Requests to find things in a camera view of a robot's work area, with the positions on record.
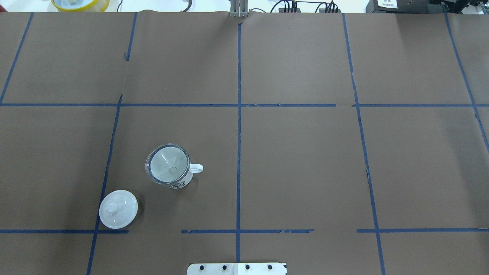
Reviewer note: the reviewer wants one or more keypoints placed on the white enamel cup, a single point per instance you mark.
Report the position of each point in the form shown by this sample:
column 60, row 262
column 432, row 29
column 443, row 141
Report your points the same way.
column 183, row 177

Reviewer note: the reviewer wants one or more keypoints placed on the white cup lid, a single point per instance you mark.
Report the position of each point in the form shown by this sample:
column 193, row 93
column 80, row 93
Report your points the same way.
column 118, row 209

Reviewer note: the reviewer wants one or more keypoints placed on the yellow tape roll with bowl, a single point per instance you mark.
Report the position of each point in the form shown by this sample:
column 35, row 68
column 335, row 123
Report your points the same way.
column 80, row 5

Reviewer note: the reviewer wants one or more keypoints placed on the aluminium frame post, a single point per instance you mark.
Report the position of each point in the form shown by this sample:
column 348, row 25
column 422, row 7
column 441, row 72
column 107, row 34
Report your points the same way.
column 239, row 8

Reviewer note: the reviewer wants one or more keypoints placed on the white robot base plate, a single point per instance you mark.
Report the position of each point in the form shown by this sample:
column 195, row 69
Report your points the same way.
column 250, row 268

